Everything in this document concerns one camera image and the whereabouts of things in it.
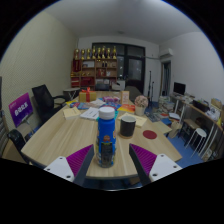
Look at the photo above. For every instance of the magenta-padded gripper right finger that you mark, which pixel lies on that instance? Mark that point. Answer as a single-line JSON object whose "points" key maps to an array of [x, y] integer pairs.
{"points": [[163, 166]]}

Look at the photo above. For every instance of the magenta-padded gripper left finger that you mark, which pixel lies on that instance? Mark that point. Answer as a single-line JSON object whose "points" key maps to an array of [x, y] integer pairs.
{"points": [[60, 168]]}

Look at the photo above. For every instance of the blue bottle with white cap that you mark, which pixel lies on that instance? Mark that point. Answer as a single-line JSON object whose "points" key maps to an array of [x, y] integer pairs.
{"points": [[106, 136]]}

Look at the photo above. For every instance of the flat round red coaster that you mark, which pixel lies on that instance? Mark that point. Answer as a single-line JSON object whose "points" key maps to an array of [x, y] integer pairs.
{"points": [[149, 134]]}

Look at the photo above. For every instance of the white round stool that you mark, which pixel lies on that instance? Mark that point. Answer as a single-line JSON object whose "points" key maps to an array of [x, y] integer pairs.
{"points": [[197, 135]]}

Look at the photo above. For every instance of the wooden stool with black legs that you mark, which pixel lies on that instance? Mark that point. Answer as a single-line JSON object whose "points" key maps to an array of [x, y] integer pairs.
{"points": [[190, 124]]}

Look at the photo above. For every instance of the pale yellow booklet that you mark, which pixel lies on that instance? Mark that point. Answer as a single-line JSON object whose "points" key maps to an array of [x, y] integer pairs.
{"points": [[140, 120]]}

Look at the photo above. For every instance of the black mug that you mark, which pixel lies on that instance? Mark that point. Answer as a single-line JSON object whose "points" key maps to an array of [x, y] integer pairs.
{"points": [[128, 126]]}

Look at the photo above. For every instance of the beige booklet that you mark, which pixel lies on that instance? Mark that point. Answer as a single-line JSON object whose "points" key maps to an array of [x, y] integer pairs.
{"points": [[71, 113]]}

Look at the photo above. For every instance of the white booklet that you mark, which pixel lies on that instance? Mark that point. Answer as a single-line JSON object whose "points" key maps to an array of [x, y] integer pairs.
{"points": [[90, 113]]}

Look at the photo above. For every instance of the stack of books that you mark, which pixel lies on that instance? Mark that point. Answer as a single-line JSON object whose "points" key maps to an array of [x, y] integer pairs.
{"points": [[166, 104]]}

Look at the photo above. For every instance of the long wooden side desk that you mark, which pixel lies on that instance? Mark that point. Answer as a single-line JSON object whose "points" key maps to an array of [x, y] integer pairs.
{"points": [[200, 113]]}

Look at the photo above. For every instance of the flower bouquet in white pot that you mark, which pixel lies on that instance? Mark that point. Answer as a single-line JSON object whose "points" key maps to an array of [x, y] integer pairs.
{"points": [[141, 103]]}

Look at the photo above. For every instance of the orange book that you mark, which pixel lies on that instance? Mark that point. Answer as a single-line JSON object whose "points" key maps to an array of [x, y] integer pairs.
{"points": [[127, 108]]}

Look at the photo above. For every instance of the black office chair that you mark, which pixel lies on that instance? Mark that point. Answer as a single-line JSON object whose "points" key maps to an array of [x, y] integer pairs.
{"points": [[45, 100]]}

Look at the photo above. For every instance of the purple sign board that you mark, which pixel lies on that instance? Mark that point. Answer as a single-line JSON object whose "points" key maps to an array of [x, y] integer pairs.
{"points": [[20, 109]]}

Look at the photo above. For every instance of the black printer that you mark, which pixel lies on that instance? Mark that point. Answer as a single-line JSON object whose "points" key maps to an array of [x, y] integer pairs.
{"points": [[200, 105]]}

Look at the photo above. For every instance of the yellow gift box red ribbon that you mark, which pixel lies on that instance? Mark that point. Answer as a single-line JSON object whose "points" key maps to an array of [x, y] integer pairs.
{"points": [[87, 96]]}

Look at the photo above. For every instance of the black microphone stand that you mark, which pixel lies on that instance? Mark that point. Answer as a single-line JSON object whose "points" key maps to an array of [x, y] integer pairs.
{"points": [[150, 88]]}

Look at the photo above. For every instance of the small standing card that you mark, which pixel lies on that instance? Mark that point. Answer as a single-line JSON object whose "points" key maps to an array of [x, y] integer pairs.
{"points": [[125, 97]]}

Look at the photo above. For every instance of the black computer monitor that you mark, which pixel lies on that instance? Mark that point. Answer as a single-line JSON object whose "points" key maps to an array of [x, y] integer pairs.
{"points": [[179, 88]]}

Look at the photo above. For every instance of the pink package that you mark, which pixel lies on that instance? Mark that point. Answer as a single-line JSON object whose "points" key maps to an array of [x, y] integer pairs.
{"points": [[111, 99]]}

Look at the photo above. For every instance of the wooden shelf unit with trophies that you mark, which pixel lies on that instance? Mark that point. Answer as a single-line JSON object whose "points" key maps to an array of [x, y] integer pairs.
{"points": [[95, 70]]}

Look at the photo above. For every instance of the black framed window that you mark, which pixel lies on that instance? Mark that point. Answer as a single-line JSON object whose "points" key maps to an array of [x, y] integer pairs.
{"points": [[133, 65]]}

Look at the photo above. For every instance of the white wall air conditioner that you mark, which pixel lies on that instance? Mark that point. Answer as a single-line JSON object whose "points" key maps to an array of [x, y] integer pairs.
{"points": [[166, 52]]}

